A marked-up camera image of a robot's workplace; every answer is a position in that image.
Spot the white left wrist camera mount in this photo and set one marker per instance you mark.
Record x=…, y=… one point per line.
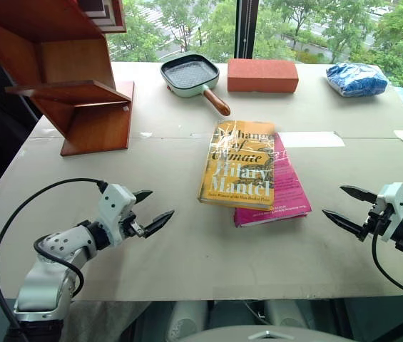
x=115, y=206

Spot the pink hardcover book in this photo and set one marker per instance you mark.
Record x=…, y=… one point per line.
x=292, y=192

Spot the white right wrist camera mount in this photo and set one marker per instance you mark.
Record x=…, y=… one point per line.
x=395, y=206

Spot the grey rounded robot torso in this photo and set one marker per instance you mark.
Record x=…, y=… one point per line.
x=265, y=335

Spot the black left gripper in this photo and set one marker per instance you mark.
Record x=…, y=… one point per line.
x=133, y=224

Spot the black window frame post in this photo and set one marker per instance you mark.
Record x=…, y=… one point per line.
x=245, y=28

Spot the large white tape strip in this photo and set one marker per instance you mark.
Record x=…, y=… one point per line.
x=311, y=139

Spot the white rounded robot leg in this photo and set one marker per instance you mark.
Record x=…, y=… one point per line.
x=187, y=320

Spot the wooden slanted shelf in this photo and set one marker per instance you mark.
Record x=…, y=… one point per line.
x=87, y=117

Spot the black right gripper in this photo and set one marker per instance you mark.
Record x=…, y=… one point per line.
x=377, y=219

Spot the blue white plastic bag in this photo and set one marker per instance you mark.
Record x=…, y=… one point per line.
x=356, y=80

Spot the orange rectangular block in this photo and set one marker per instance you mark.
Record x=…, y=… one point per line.
x=261, y=76

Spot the mint square frying pan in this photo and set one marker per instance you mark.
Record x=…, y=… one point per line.
x=189, y=75

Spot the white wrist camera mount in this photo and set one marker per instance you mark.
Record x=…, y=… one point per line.
x=115, y=206
x=395, y=206

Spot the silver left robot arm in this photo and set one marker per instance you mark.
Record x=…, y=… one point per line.
x=48, y=281

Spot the yellow Hilary Mantel book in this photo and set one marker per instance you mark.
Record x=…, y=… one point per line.
x=238, y=167

